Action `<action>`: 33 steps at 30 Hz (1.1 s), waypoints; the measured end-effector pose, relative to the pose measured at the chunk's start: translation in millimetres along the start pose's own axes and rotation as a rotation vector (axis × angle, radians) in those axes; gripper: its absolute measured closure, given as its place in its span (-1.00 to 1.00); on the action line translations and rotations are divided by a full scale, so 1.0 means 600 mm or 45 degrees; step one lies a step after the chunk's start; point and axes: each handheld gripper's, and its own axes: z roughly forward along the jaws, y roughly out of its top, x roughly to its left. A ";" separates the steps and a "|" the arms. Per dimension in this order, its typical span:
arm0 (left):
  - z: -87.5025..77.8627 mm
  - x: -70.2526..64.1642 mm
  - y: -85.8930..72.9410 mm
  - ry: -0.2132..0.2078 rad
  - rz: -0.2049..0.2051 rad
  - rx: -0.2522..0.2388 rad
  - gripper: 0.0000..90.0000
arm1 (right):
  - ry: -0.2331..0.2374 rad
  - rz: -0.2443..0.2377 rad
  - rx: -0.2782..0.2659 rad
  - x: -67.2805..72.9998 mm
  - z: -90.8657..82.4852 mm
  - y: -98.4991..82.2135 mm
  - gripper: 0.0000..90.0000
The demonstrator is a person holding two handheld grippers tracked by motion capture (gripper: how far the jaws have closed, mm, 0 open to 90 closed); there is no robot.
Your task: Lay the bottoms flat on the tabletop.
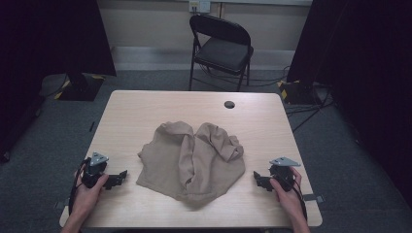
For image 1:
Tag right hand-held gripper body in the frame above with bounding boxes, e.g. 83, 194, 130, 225
268, 156, 302, 192

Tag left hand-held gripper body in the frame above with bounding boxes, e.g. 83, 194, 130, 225
81, 151, 110, 189

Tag beige shorts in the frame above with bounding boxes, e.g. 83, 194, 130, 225
135, 120, 247, 206

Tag person's right hand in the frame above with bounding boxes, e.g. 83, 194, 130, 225
269, 166, 304, 213

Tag person's left hand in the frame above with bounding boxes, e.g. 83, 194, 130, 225
74, 168, 111, 216

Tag grey tape strip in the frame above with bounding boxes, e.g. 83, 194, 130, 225
53, 197, 71, 210
302, 193, 326, 205

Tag black stand base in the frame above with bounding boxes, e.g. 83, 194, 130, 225
277, 79, 323, 106
57, 73, 107, 102

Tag black folding chair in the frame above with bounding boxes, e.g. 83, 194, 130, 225
188, 14, 255, 92

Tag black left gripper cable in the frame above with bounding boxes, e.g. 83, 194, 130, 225
68, 156, 92, 208

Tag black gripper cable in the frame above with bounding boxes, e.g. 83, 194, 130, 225
291, 179, 309, 222
68, 156, 92, 208

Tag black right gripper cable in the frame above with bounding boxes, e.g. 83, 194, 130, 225
291, 179, 309, 222

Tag black floor cables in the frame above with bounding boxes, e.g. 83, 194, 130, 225
197, 64, 335, 134

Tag white wall socket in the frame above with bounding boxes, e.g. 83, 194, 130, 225
189, 0, 212, 15

